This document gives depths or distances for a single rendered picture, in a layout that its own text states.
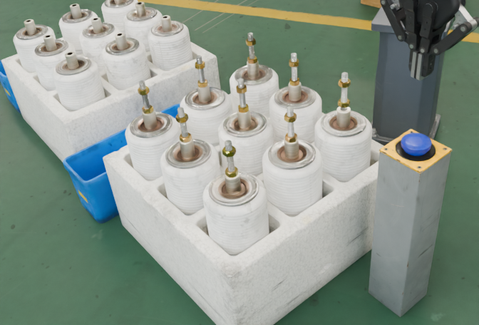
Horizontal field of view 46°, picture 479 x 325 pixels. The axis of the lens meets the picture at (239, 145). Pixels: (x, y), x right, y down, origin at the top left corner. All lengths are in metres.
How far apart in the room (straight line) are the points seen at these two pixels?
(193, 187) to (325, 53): 0.90
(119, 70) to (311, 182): 0.56
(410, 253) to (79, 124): 0.71
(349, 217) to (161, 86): 0.55
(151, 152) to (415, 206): 0.45
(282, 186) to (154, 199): 0.22
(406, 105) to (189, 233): 0.60
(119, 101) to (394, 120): 0.60
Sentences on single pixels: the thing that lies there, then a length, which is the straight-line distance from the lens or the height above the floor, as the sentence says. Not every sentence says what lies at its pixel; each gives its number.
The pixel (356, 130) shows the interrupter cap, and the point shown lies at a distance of 0.95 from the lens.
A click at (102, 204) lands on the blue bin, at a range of 1.19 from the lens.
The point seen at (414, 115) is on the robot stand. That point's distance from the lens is 1.28.
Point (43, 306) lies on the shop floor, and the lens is 1.12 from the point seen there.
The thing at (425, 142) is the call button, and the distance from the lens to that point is 0.81.
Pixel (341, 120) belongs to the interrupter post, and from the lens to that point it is 0.96.
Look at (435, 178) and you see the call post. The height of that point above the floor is 0.28.
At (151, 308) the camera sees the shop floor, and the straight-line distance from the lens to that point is 1.05.
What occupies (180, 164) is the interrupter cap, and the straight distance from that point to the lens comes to 0.91.
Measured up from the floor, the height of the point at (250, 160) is 0.21.
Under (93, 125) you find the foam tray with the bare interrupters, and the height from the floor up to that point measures 0.14.
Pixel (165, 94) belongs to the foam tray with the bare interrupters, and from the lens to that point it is 1.31.
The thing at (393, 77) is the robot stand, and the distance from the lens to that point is 1.25.
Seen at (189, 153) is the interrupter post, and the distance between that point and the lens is 0.92.
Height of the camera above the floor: 0.81
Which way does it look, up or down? 37 degrees down
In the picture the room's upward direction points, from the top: 6 degrees counter-clockwise
